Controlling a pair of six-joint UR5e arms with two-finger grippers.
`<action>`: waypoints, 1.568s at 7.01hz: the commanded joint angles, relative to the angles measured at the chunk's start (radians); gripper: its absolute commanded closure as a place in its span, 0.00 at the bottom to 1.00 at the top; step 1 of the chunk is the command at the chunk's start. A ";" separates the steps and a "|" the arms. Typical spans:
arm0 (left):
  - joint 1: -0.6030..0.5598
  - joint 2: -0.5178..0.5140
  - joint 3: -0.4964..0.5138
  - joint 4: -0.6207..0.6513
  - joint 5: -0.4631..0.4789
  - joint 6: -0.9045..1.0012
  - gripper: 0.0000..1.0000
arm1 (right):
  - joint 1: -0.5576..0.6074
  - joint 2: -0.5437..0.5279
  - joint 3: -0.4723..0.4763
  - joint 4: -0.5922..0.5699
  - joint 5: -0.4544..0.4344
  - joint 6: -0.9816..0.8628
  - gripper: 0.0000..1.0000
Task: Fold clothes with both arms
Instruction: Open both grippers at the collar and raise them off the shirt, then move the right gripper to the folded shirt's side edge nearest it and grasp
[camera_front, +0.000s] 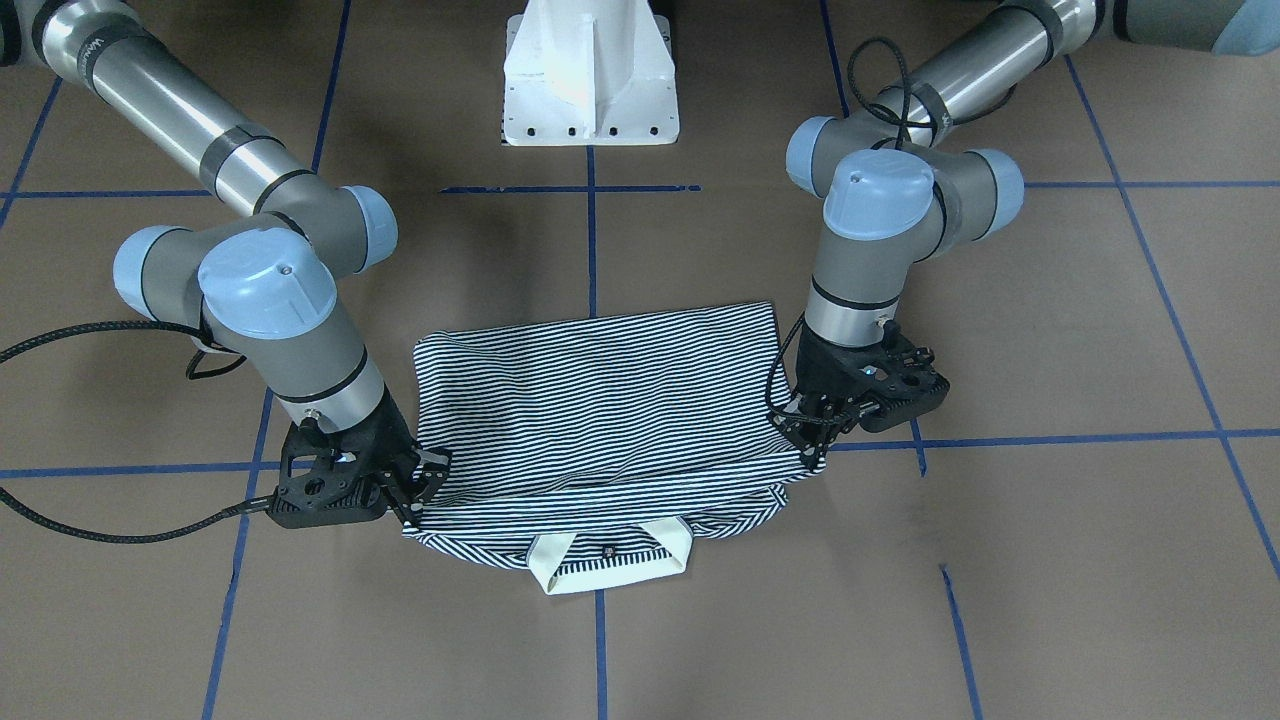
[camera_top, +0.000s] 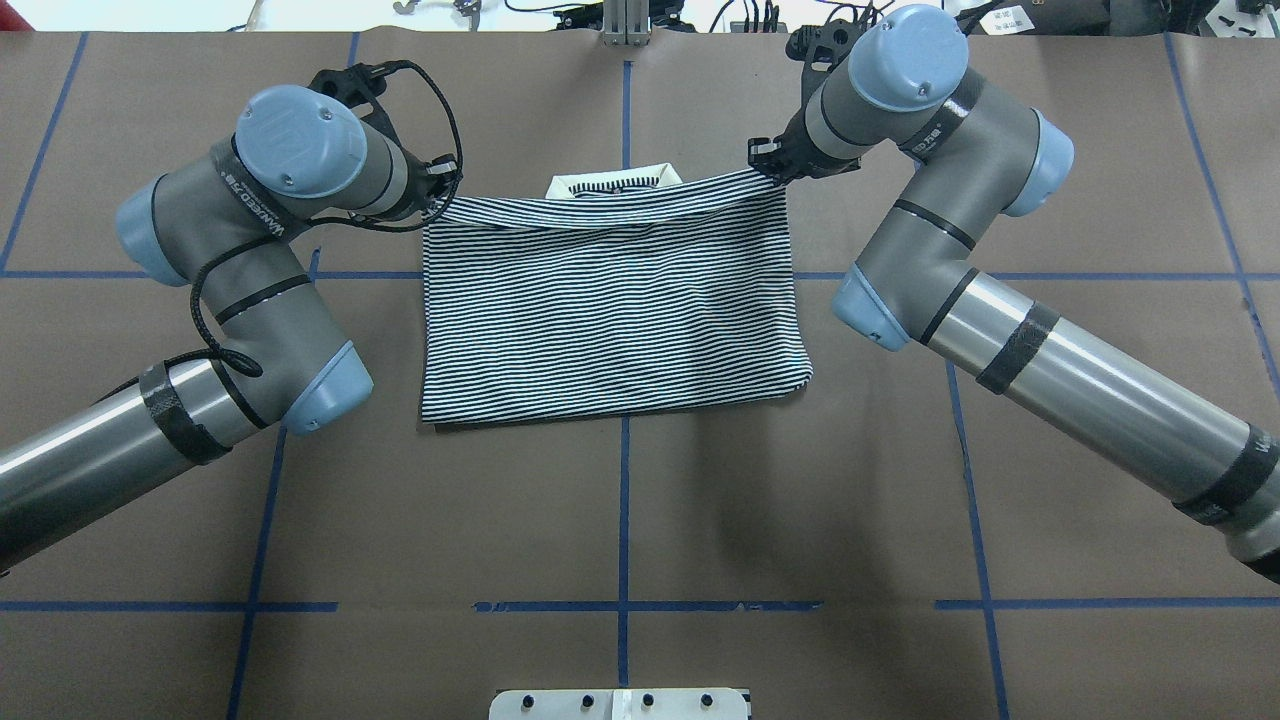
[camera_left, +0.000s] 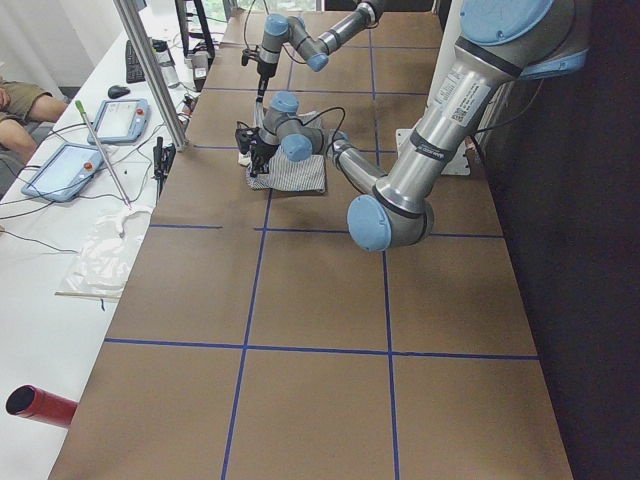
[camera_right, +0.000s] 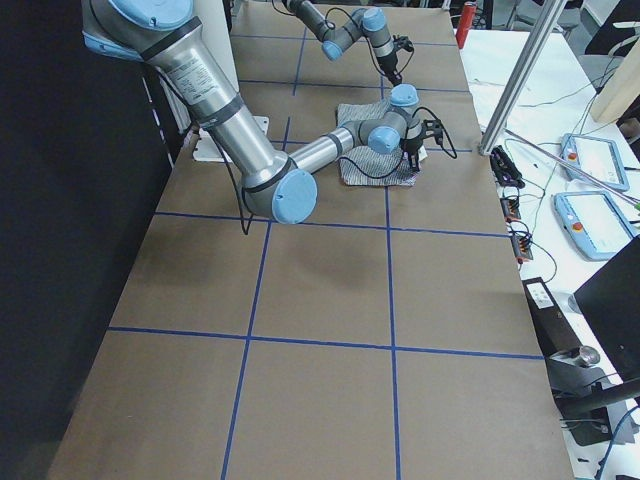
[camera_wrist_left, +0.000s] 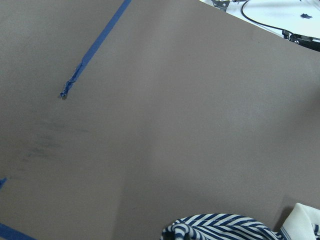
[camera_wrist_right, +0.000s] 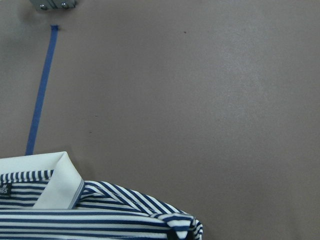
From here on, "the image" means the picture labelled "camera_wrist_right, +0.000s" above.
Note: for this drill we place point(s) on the striped polo shirt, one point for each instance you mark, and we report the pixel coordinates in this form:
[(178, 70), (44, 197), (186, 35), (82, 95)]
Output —
[(43, 197)]

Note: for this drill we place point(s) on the blue tape grid lines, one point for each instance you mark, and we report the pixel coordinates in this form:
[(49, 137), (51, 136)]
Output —
[(32, 136)]

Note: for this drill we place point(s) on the aluminium frame post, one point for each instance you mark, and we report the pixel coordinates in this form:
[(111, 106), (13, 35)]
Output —
[(45, 5)]

